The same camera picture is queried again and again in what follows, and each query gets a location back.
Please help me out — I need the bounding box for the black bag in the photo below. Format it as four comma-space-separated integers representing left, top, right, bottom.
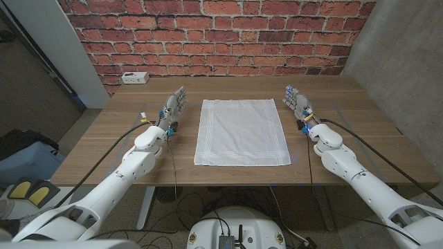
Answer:
0, 129, 60, 162

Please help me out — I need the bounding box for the black round fan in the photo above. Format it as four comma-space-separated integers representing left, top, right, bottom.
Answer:
154, 186, 183, 204

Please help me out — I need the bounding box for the yellow black foot pedal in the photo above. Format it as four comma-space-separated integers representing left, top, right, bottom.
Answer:
27, 179, 61, 209
7, 178, 35, 200

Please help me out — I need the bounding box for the grey table leg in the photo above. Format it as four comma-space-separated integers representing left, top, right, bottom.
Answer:
313, 186, 336, 232

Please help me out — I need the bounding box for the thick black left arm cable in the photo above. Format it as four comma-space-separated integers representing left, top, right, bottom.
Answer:
53, 120, 156, 208

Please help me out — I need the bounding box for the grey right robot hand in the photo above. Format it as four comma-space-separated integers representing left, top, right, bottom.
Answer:
282, 84, 321, 130

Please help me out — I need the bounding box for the blue storage box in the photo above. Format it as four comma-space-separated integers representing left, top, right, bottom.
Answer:
0, 140, 66, 187

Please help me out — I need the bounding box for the white table leg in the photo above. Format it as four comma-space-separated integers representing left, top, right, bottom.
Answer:
136, 186, 156, 231

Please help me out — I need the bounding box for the red brick printed backdrop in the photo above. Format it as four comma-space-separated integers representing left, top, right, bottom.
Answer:
57, 0, 377, 96

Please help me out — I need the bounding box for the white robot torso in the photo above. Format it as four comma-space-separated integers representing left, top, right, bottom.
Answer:
186, 205, 287, 249

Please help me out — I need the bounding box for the white power strip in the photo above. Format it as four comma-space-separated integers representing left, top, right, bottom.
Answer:
120, 71, 150, 85

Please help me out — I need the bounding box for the white handkerchief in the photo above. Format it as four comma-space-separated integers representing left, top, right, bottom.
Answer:
193, 98, 292, 167

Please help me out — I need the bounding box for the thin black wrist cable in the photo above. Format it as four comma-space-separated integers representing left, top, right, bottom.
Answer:
166, 136, 178, 202
305, 133, 314, 185

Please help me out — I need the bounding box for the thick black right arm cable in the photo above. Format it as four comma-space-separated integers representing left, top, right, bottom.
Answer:
320, 118, 443, 207

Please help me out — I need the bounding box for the thin black left wrist cable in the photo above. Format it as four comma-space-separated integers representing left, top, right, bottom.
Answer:
166, 136, 178, 202

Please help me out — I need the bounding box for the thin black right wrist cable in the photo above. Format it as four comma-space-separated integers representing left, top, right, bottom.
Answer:
305, 133, 314, 185

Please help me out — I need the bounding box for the grey sneaker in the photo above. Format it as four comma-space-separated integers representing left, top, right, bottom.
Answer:
0, 199, 15, 220

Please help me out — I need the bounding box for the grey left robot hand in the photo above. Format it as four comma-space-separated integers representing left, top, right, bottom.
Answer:
157, 86, 188, 129

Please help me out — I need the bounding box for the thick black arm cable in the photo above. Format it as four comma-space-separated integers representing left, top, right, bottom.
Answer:
320, 118, 443, 207
53, 120, 156, 208

